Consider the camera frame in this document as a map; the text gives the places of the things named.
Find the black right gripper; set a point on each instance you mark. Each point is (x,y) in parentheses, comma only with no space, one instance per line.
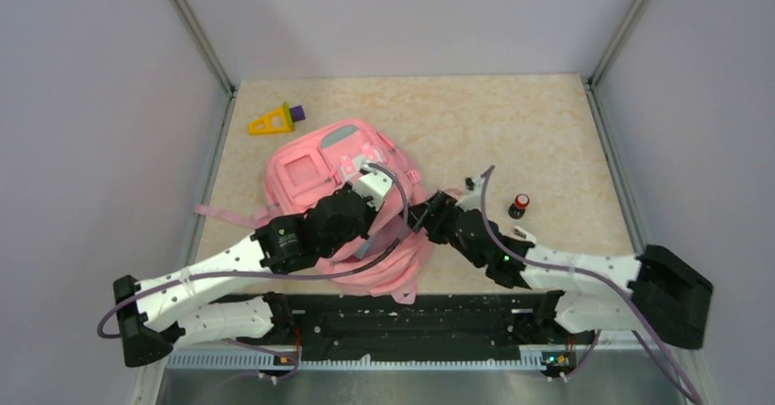
(439,207)

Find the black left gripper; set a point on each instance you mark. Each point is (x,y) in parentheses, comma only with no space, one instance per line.
(364,233)

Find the pink student backpack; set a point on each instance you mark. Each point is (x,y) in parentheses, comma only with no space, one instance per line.
(313,166)

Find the pink and white eraser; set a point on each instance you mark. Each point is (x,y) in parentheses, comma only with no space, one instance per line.
(523,233)

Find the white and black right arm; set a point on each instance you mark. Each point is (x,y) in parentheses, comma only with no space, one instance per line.
(653,291)

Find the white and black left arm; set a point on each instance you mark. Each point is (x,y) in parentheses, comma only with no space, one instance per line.
(182,308)

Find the yellow and purple toy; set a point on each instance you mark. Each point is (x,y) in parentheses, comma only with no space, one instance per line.
(279,120)

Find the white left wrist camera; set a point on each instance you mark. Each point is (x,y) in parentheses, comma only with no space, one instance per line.
(373,185)

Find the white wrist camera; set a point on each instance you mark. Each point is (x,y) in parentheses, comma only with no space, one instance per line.
(472,198)
(373,185)

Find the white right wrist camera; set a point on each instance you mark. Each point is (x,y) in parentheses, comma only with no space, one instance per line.
(472,198)

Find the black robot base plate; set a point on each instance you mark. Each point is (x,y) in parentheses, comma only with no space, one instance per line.
(436,328)

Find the aluminium frame rail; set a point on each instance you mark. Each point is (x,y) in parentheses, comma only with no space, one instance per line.
(615,368)

